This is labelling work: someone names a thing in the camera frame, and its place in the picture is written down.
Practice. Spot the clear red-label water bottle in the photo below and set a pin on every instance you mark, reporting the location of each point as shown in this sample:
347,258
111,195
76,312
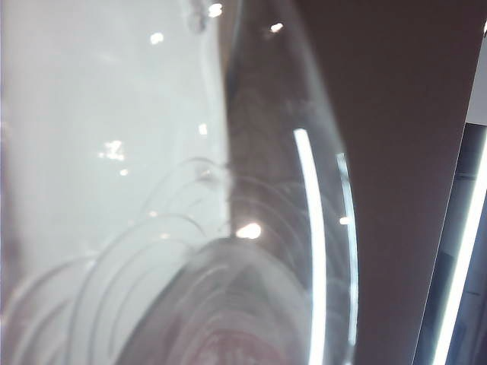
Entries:
152,171

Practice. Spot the ceiling light strip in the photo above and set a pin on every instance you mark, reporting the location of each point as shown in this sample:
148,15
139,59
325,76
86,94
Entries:
456,266

